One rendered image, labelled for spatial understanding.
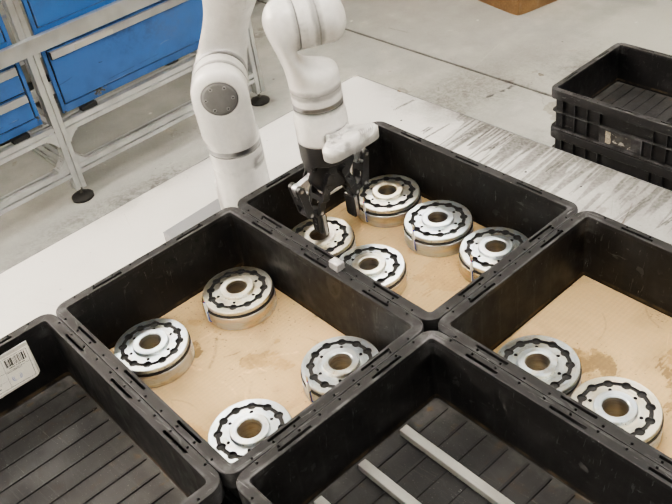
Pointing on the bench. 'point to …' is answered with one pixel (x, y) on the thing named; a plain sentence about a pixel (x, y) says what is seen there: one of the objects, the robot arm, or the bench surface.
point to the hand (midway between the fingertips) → (337, 215)
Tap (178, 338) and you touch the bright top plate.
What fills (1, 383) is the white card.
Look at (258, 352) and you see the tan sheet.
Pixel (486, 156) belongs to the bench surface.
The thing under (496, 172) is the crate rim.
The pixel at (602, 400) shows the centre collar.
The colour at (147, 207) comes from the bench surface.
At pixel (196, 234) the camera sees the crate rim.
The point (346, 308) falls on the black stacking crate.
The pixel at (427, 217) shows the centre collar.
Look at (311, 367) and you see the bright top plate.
